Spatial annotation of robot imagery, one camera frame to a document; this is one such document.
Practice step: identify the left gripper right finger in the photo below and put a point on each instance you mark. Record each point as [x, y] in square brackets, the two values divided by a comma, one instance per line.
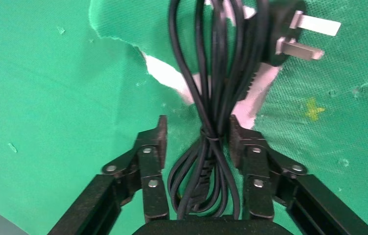
[252, 155]

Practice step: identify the green table cloth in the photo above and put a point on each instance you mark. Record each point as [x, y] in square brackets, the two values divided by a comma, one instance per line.
[57, 97]

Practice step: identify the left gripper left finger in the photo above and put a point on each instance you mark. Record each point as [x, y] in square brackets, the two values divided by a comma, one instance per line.
[153, 152]

